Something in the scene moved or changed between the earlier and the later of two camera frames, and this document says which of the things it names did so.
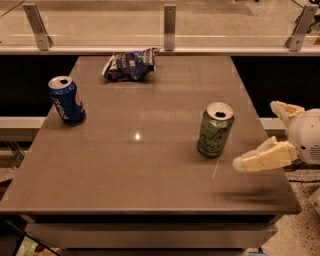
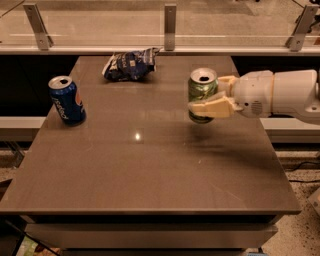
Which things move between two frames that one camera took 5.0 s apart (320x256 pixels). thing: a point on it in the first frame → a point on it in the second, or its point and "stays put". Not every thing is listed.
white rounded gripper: (306, 135) → (254, 93)
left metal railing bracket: (43, 40) stays put
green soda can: (215, 129) → (203, 84)
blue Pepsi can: (65, 96) stays put
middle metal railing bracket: (169, 27) stays put
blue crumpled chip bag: (132, 65) stays put
